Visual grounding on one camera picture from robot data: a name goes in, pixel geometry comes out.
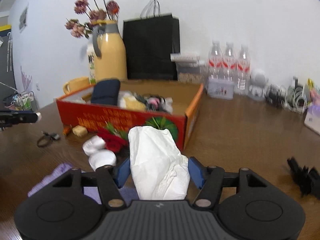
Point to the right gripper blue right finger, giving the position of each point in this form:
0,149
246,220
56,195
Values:
198,173

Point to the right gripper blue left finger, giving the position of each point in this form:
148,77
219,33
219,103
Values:
121,173

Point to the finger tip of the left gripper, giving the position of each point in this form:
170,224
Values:
9,118

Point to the purple cloth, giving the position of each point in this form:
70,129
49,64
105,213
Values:
128,193

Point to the white plastic bag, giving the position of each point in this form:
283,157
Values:
159,170

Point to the red fabric flower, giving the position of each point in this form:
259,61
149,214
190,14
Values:
115,140

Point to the white jar lid back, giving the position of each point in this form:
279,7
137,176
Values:
93,145

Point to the beige eraser block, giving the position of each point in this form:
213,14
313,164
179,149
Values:
79,131

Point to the red cardboard box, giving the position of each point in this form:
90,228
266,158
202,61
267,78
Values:
186,104

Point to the yellow plush toy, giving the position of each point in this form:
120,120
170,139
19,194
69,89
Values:
127,101

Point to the yellow mug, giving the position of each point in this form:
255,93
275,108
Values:
75,84

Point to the navy rolled cloth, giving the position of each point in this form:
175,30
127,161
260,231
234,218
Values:
106,92

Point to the small tin box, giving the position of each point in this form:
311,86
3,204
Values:
220,88

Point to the milk carton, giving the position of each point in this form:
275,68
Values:
90,56

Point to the clear food container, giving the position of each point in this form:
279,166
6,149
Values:
190,69

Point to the yellow thermos jug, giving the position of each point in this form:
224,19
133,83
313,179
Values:
110,53

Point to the right water bottle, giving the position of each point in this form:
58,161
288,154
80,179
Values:
242,71

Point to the water bottle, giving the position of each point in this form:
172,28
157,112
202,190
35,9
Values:
242,71
229,62
215,60

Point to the middle water bottle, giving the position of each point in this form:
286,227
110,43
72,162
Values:
229,62

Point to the black glove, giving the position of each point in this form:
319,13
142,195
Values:
307,179

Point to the white robot toy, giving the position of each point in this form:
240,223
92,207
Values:
257,85

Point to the left water bottle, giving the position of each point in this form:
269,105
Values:
215,60

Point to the purple tissue box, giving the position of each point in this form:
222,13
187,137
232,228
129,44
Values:
312,119

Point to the black paper bag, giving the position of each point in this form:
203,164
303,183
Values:
149,42

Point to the dried pink flower bouquet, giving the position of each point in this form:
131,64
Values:
97,12

